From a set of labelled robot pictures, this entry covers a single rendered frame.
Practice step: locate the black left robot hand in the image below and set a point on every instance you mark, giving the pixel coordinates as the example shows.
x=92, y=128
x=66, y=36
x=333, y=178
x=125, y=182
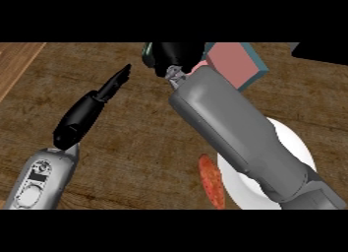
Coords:
x=82, y=114

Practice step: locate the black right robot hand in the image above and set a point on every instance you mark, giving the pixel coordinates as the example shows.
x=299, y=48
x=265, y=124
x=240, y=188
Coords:
x=174, y=55

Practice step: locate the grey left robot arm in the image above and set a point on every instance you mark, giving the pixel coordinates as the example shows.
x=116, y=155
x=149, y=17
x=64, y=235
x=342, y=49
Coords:
x=41, y=177

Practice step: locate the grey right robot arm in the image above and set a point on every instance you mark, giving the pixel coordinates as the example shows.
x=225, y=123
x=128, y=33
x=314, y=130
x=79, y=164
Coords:
x=239, y=131

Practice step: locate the pink box with teal sides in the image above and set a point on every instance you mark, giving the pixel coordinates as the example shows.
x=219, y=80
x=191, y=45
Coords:
x=230, y=62

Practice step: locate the white plate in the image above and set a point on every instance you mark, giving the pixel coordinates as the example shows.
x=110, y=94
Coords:
x=293, y=147

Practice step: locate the black appliance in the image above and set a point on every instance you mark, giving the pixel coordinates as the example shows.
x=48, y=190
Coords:
x=326, y=52

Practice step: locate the orange-red speckled flat object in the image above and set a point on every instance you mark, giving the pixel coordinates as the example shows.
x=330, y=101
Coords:
x=211, y=180

